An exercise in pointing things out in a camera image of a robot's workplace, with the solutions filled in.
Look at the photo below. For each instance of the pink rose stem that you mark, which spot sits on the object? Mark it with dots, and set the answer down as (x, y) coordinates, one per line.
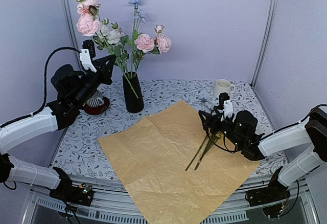
(89, 22)
(145, 44)

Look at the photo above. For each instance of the striped black white cup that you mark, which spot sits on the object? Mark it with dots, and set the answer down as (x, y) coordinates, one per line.
(95, 100)

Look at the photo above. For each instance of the thin blue flower stem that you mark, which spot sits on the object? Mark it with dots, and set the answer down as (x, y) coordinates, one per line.
(139, 16)

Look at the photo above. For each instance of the tall black vase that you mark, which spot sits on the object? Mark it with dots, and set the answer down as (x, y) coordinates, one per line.
(132, 93)

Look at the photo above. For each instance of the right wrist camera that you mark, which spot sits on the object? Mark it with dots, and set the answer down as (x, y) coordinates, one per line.
(225, 104)

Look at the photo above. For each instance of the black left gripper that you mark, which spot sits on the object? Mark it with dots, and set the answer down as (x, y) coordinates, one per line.
(107, 69)

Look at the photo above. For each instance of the artificial flower bouquet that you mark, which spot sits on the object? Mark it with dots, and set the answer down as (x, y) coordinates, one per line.
(206, 145)

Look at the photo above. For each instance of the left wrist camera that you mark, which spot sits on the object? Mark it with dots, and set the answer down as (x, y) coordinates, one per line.
(87, 53)

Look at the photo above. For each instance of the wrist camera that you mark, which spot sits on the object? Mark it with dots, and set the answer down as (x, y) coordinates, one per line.
(87, 53)
(225, 104)

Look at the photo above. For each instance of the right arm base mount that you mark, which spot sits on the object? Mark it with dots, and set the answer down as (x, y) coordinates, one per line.
(274, 191)

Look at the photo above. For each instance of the cream ceramic mug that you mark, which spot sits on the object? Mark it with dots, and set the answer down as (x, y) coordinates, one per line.
(223, 86)

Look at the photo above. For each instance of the aluminium front rail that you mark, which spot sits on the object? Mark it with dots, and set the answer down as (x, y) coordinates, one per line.
(112, 204)

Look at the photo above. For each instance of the orange wrapping paper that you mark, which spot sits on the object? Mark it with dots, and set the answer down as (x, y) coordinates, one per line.
(154, 161)

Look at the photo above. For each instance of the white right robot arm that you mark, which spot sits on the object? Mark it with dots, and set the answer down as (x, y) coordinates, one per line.
(311, 130)

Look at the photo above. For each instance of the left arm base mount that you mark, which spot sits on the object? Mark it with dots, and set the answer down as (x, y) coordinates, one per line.
(67, 193)

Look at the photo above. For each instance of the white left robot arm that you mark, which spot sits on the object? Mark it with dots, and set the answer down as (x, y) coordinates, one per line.
(12, 135)

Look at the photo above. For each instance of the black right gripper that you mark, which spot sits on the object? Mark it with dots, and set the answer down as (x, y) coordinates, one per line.
(214, 119)

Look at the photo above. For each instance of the white rose stem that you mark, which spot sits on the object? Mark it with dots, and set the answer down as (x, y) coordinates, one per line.
(113, 40)

